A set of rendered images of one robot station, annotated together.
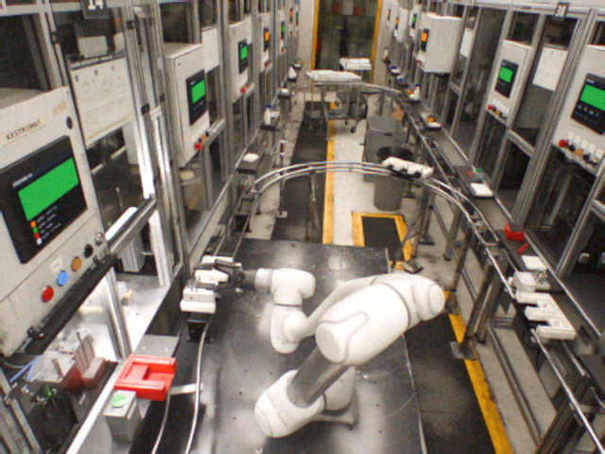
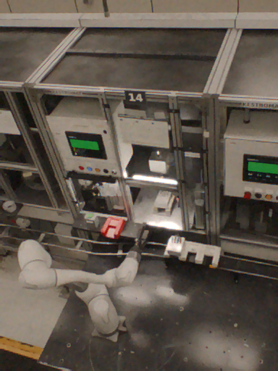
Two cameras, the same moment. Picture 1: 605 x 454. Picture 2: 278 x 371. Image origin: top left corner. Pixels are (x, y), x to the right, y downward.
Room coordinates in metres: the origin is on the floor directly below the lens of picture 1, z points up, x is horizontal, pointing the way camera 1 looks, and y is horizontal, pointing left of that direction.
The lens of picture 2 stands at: (1.92, -1.24, 3.22)
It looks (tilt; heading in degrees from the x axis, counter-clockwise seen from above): 44 degrees down; 114
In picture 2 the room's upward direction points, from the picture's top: 11 degrees counter-clockwise
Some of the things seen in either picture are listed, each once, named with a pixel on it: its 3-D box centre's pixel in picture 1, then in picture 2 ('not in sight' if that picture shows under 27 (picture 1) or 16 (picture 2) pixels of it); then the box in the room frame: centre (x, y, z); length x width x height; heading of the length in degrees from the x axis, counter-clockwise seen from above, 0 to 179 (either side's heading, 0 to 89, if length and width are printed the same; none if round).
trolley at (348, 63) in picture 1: (354, 85); not in sight; (8.03, -0.82, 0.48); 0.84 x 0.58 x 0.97; 5
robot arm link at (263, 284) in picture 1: (264, 281); (133, 258); (1.18, 0.13, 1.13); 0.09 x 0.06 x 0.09; 177
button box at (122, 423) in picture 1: (120, 414); (92, 220); (0.72, 0.50, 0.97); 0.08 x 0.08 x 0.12; 87
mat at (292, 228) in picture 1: (314, 147); not in sight; (5.85, -0.11, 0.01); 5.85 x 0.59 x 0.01; 177
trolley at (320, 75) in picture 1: (331, 100); not in sight; (6.78, -0.36, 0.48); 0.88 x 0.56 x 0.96; 105
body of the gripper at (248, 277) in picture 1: (244, 279); (137, 248); (1.18, 0.21, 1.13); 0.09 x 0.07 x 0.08; 87
